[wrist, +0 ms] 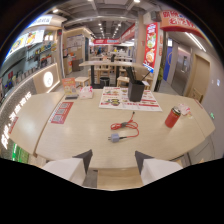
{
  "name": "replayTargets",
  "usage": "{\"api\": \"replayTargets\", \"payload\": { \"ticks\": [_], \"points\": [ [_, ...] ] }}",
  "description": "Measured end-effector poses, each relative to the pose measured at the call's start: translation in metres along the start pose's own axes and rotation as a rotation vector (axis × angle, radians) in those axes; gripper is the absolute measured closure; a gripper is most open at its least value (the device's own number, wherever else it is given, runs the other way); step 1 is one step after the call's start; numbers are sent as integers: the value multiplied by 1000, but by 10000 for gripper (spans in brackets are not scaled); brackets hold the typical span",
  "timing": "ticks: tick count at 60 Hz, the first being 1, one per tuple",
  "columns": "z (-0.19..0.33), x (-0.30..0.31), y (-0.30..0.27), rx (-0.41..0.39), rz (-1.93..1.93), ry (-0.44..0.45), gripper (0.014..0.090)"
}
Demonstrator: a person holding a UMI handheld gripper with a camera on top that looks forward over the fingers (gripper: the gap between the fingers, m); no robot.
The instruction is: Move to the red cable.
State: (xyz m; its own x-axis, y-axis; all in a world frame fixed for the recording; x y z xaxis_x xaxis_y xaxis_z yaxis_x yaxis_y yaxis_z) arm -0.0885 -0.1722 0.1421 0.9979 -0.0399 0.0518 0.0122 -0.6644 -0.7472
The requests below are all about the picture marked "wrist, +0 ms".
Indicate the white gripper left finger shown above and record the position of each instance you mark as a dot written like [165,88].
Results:
[68,169]

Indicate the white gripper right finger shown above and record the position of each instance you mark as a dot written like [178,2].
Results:
[159,170]

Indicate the red can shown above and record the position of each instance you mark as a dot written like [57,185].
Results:
[172,117]

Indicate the grey power plug adapter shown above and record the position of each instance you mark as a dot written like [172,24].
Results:
[115,137]

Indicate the red QR code sticker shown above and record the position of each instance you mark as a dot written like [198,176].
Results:
[61,112]

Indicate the small plastic packet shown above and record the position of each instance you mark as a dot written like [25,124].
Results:
[184,109]

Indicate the laminated food menu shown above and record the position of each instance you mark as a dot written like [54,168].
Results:
[128,99]

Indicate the tissue packet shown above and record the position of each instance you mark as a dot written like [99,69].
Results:
[86,92]

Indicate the orange table sign stand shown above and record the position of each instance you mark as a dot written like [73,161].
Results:
[69,86]

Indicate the black chopstick holder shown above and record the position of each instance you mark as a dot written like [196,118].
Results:
[135,90]

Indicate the wooden stool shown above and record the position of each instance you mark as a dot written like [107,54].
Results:
[82,81]
[122,81]

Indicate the round white logo sign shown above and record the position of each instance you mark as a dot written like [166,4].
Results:
[48,79]

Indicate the black trash bin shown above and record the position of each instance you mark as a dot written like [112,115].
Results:
[104,82]

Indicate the wooden dining table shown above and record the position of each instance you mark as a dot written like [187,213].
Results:
[110,65]

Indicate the red hanging food banner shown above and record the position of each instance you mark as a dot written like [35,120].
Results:
[150,46]

